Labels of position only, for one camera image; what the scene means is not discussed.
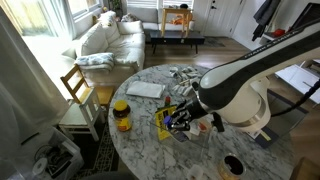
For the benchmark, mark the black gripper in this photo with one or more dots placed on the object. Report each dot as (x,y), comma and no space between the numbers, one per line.
(198,109)

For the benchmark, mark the white black Franka robot arm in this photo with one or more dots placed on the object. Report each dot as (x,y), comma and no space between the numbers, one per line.
(260,73)

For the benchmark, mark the small green bottle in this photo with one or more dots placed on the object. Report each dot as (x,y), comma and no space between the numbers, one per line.
(167,101)

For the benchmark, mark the brown cardboard box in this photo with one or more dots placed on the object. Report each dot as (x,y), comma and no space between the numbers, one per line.
(306,170)

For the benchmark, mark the yellow printed packet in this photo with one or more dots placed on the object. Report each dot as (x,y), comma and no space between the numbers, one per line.
(163,123)

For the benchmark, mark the small white rectangular tube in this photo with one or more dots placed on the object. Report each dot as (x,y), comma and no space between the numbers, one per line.
(194,131)

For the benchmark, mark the wooden block with red disc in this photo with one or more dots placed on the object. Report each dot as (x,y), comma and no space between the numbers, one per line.
(203,126)

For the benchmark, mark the white folded cloth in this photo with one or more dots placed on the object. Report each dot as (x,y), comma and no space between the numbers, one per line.
(145,89)

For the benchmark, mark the brown jar with yellow lid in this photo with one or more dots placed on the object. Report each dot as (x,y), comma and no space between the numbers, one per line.
(122,116)

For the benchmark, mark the dark coffee table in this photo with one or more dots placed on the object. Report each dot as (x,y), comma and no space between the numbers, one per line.
(176,37)

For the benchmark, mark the dark patterned rug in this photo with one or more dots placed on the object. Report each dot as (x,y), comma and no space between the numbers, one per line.
(103,156)

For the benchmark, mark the orange toy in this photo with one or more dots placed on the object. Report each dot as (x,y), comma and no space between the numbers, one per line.
(178,20)

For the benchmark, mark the white sofa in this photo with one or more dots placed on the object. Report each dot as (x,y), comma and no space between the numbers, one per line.
(113,43)

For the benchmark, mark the white wooden chair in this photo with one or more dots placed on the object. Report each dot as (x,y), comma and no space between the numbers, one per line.
(80,115)

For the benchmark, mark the grey patterned blanket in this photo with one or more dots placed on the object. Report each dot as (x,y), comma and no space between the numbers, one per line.
(95,61)

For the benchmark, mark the tall wooden side table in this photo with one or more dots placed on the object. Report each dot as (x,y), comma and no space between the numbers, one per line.
(176,11)

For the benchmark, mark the light grey sofa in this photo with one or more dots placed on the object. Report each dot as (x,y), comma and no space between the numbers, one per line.
(143,16)

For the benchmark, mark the white door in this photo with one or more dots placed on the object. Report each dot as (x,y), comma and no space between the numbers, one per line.
(220,16)

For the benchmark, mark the natural wooden chair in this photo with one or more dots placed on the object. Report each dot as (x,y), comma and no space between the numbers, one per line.
(75,83)

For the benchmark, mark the floral patterned pillow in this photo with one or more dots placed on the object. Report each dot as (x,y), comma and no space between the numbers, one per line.
(107,18)

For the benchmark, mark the white low cabinet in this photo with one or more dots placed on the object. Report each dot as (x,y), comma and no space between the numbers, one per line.
(300,76)

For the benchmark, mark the potted plant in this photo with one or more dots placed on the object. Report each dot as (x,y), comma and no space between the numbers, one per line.
(116,6)

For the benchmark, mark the small red object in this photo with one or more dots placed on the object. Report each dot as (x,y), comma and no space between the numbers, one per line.
(279,32)

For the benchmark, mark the dark hanging coat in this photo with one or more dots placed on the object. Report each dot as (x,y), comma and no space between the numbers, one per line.
(265,16)

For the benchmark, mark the clear plastic floor bin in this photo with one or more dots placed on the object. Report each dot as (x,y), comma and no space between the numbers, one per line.
(53,156)

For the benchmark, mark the sheer white curtain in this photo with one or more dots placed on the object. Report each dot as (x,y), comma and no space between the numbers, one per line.
(26,93)

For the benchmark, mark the black flat screen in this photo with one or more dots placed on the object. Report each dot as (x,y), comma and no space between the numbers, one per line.
(308,13)

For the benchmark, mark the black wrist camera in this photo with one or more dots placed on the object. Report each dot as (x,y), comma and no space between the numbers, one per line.
(218,121)

